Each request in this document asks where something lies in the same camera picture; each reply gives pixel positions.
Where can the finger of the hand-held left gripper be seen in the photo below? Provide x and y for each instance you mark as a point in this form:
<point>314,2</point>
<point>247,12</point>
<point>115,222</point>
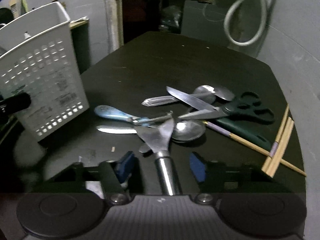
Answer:
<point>17,102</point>

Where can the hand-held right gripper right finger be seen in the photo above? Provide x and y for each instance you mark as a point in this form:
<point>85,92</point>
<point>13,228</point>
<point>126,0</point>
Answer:
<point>197,167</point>

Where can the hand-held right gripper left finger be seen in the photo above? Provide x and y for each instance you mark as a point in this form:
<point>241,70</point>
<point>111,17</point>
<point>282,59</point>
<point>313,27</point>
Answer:
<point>126,166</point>

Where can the steel spatula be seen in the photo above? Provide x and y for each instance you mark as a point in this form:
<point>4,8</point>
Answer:
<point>166,175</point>

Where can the steel spoon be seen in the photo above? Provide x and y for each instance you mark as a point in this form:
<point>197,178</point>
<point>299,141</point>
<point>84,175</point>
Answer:
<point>155,101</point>
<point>187,130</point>
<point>225,95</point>

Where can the steel table knife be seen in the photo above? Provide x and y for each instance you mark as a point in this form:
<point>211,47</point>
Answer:
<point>112,129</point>

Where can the white perforated utensil basket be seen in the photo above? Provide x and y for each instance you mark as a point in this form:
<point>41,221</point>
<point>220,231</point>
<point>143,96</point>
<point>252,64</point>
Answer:
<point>50,80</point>

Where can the grey cabinet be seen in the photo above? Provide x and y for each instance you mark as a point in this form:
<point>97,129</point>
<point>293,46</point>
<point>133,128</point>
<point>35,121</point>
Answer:
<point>195,17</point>

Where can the black plastic bag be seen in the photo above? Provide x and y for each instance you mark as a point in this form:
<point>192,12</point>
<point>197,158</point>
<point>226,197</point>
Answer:
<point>170,15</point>

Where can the wooden wall shelf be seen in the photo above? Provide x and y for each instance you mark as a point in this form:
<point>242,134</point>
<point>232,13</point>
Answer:
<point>80,23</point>

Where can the door frame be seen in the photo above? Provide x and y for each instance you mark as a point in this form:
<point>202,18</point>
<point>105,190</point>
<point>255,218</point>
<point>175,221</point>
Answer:
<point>112,17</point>

